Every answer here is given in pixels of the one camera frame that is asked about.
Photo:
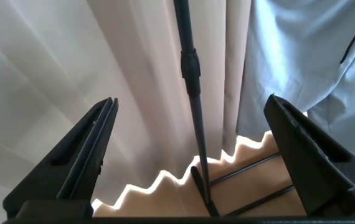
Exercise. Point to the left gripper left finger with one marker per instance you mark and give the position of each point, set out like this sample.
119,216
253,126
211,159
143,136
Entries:
71,177

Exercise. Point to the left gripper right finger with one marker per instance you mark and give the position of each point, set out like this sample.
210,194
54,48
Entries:
320,180

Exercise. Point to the pale grey shorts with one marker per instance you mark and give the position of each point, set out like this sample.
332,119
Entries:
289,46

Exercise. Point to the black clothes rack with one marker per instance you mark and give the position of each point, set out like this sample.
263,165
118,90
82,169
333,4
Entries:
190,68

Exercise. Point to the beige curtain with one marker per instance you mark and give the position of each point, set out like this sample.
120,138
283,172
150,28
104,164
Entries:
71,62

